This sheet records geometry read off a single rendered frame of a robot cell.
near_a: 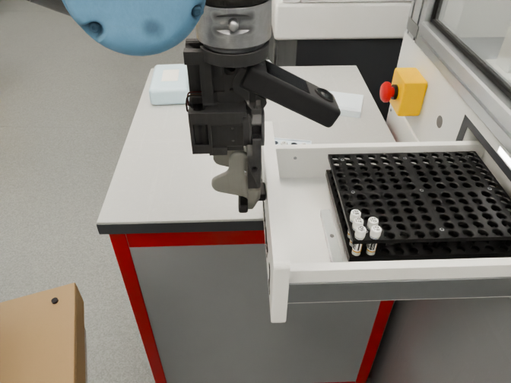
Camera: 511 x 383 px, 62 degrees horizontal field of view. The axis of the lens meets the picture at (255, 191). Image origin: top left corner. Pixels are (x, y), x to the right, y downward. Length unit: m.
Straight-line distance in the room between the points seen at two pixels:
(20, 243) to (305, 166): 1.48
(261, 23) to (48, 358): 0.43
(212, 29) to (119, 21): 0.19
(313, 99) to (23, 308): 0.44
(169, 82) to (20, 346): 0.70
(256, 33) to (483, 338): 0.55
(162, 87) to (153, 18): 0.82
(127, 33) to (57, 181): 2.01
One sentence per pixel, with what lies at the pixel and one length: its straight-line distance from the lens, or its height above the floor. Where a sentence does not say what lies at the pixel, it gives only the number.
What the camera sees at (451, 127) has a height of 0.89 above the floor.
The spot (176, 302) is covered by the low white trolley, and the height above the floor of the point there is 0.51.
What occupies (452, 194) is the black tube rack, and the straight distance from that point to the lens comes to 0.62.
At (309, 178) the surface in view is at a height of 0.84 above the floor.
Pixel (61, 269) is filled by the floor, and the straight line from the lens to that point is 1.80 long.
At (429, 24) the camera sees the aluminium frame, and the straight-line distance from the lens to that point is 0.92.
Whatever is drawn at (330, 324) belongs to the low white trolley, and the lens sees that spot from 1.03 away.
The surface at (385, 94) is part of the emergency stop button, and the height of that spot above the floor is 0.88.
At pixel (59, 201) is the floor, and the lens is 2.11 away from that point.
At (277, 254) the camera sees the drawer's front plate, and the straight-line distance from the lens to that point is 0.46.
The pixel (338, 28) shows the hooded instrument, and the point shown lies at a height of 0.84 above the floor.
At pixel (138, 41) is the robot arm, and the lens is 0.25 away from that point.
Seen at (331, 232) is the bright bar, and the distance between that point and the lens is 0.60.
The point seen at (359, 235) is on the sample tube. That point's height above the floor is 0.91.
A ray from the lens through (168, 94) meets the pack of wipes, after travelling 1.06.
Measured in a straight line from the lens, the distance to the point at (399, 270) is 0.52.
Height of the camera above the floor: 1.27
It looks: 40 degrees down
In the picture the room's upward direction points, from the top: straight up
